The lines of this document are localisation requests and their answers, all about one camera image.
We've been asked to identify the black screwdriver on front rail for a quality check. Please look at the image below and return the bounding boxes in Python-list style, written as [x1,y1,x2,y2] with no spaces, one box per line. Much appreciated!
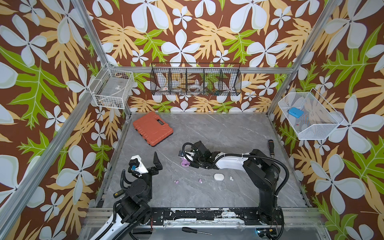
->
[182,227,212,236]

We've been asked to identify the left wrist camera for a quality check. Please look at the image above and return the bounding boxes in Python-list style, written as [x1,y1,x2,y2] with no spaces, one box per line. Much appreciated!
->
[128,155,149,177]

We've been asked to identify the white earbud charging case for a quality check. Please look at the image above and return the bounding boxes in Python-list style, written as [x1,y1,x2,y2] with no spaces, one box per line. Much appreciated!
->
[214,173,225,182]

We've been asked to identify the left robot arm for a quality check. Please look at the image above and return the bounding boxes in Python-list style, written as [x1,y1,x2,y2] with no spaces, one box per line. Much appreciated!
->
[91,153,163,240]

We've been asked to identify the aluminium frame post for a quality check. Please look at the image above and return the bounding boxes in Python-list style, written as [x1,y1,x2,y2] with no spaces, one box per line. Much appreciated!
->
[267,0,340,116]
[71,1,132,119]

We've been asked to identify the black handled screwdriver on table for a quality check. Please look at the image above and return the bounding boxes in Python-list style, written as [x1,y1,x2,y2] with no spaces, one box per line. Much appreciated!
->
[268,140,275,158]

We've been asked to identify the black wire basket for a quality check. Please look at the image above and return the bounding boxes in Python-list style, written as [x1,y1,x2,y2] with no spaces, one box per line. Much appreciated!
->
[150,63,242,96]

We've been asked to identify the blue small box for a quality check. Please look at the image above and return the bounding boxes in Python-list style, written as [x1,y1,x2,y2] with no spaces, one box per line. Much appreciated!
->
[288,108,304,119]

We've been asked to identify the aluminium frame post left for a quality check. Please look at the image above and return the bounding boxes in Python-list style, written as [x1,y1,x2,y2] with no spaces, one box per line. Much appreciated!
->
[71,1,132,119]

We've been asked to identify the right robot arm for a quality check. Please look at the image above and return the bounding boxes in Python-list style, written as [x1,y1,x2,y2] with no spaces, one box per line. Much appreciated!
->
[178,140,290,225]

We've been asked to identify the white wire basket left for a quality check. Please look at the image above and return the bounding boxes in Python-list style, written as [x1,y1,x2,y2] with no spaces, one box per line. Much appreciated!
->
[90,68,135,110]

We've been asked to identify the red plastic tool case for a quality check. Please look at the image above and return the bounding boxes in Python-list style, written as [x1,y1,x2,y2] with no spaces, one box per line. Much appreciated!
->
[133,112,174,147]

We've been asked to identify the purple earbud charging case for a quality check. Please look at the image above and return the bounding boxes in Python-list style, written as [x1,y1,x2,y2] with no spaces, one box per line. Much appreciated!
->
[181,160,190,167]

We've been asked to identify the white mesh basket right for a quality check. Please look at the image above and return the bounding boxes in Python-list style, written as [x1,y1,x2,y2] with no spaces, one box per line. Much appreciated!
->
[278,89,345,141]

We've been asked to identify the aluminium frame post right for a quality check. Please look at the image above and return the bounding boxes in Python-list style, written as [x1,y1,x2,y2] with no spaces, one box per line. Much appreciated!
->
[267,0,340,116]

